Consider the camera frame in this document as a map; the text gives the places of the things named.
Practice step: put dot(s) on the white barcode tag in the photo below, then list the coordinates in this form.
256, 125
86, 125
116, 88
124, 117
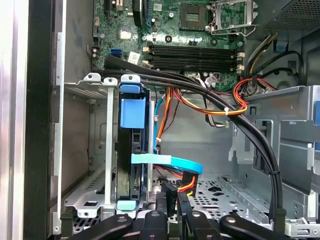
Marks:
133, 57

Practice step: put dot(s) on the green motherboard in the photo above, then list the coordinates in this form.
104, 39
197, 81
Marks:
170, 37

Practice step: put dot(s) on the black RAM slot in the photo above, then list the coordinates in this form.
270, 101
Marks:
195, 60
195, 52
195, 66
195, 47

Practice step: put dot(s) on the grey power supply unit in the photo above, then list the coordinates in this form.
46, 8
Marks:
287, 17

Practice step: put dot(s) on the hard disk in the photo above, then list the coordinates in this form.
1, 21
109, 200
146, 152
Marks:
132, 112

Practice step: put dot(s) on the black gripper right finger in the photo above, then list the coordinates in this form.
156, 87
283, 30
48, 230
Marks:
197, 225

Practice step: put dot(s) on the locking lever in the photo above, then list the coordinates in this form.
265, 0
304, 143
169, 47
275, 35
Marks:
251, 30

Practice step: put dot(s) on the silver disk bay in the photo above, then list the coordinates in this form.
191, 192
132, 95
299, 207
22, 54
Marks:
109, 150

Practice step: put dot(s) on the black PC case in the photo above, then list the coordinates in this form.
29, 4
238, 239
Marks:
37, 125

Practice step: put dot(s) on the silver drive cage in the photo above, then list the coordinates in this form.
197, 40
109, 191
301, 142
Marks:
295, 140

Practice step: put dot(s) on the black graphics card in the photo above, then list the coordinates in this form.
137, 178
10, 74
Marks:
138, 12

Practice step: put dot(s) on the metal socket cover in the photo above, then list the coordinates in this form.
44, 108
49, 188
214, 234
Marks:
232, 28

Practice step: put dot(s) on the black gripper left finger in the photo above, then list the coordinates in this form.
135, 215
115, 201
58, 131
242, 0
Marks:
155, 225

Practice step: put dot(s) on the CPU socket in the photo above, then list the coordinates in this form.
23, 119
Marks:
193, 16

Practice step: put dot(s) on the blue drive latch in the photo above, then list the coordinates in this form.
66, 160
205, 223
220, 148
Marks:
317, 120

